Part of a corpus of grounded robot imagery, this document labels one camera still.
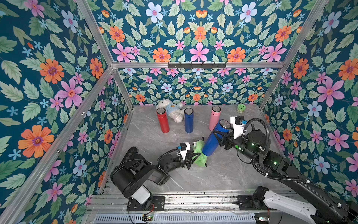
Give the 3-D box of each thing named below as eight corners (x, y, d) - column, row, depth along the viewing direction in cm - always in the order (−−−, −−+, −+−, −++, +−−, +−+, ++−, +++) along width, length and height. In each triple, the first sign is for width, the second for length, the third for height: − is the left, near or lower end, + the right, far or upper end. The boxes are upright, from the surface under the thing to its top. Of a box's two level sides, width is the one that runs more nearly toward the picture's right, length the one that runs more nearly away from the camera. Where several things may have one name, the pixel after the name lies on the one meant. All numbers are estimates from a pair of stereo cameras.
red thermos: (161, 133, 105) (155, 114, 88) (162, 127, 109) (157, 107, 92) (169, 133, 105) (165, 114, 88) (170, 127, 109) (166, 107, 91)
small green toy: (237, 113, 117) (239, 110, 114) (235, 106, 121) (237, 103, 119) (246, 113, 117) (247, 110, 114) (243, 106, 121) (245, 103, 119)
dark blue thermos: (185, 132, 105) (184, 114, 88) (185, 126, 109) (184, 107, 92) (193, 132, 105) (193, 113, 88) (193, 126, 109) (193, 107, 92)
